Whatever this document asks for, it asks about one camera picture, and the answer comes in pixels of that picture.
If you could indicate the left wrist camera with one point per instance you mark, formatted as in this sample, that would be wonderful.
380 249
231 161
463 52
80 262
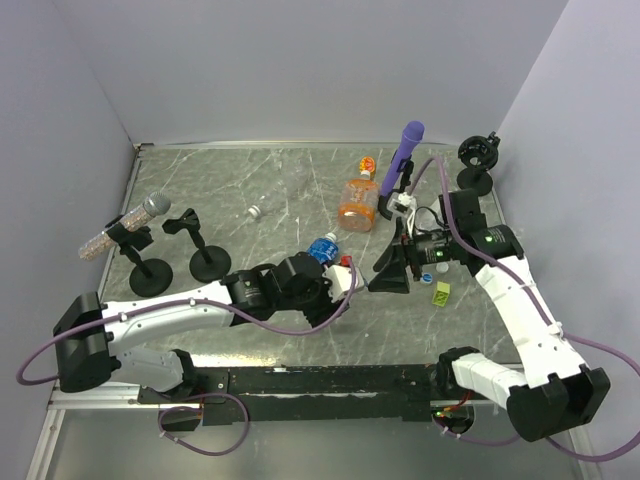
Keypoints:
340 279

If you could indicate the orange drink bottle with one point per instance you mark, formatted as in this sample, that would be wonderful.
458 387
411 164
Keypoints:
359 199

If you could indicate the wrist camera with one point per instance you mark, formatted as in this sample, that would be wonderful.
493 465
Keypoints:
401 204
340 279

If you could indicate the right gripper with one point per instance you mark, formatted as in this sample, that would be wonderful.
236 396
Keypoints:
393 279

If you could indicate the purple microphone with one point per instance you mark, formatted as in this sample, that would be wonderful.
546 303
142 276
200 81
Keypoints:
411 137

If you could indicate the green toy block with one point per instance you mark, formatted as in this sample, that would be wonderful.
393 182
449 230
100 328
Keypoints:
441 294

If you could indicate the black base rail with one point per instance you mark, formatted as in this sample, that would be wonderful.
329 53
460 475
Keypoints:
226 395

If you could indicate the blue label water bottle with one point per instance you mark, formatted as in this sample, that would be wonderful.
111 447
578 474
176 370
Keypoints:
324 249

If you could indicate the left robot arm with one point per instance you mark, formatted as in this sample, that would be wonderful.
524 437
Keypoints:
97 342

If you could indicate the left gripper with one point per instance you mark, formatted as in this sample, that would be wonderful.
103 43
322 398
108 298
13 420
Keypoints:
326 309

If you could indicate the black microphone stand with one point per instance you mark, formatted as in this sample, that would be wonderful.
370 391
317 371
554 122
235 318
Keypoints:
149 278

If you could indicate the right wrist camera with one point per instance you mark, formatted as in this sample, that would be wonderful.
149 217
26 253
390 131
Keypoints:
401 204

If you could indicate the black round clamp stand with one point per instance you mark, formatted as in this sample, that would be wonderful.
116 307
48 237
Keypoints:
479 154

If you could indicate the clear bottle white cap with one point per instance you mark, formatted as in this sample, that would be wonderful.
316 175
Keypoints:
255 212

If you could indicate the silver glitter microphone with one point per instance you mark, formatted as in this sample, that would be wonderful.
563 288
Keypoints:
154 205

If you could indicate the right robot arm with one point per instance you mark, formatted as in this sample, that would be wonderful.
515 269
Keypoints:
555 390

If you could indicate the empty black stand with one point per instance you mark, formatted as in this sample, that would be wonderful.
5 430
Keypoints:
209 262

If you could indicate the purple microphone stand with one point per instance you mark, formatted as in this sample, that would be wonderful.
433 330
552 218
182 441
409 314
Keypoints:
404 181

